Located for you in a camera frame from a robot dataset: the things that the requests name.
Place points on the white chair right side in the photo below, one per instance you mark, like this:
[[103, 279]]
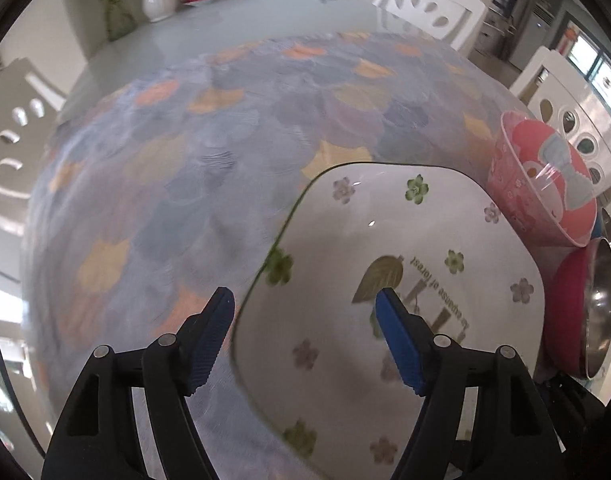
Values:
[[556, 93]]

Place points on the pink cartoon bowl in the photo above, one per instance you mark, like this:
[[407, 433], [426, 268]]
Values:
[[541, 184]]

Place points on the steel bowl pink outside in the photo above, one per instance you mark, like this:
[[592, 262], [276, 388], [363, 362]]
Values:
[[577, 325]]

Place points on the white chair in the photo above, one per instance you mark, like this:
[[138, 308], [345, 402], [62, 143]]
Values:
[[450, 21], [29, 107], [556, 93]]

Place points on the white square floral plate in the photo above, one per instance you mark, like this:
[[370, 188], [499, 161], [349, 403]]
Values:
[[307, 348]]

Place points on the silver refrigerator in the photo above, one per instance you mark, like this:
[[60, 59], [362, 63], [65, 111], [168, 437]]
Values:
[[533, 36]]

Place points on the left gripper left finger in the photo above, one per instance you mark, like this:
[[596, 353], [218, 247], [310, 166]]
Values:
[[96, 436]]

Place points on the leaf pattern table mat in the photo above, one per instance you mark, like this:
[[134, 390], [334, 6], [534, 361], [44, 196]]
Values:
[[179, 183]]

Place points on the white chair far side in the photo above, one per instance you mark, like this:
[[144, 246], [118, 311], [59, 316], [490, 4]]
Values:
[[450, 21]]

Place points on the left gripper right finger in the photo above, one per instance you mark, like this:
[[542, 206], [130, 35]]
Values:
[[513, 437]]

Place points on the white chair left side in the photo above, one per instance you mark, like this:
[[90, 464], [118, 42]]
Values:
[[29, 107]]

